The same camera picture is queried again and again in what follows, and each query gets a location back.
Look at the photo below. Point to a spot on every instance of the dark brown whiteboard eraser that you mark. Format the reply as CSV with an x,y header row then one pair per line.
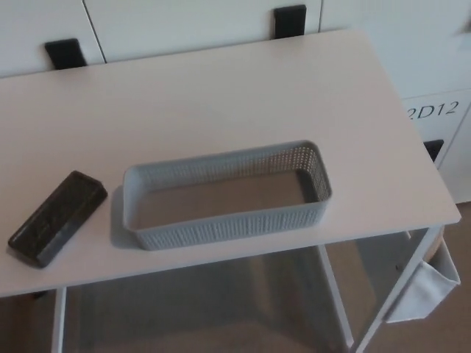
x,y
59,217

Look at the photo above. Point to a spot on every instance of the white cloth pouch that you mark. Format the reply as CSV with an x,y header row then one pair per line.
x,y
423,294

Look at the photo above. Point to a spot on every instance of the white table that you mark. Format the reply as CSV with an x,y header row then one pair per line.
x,y
338,290
184,25

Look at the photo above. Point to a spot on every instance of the grey perforated plastic basket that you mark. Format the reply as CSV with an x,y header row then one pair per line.
x,y
228,231

